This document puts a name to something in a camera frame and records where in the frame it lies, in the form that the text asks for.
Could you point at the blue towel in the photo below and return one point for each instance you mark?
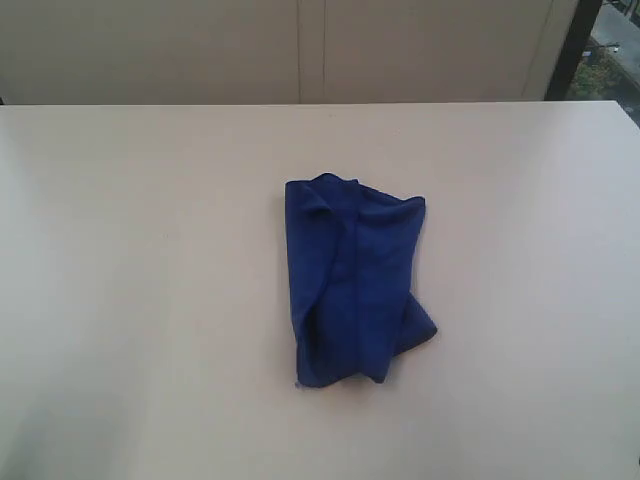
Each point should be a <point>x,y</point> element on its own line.
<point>350,251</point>

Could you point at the black window frame post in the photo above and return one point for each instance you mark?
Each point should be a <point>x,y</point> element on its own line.
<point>572,50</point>

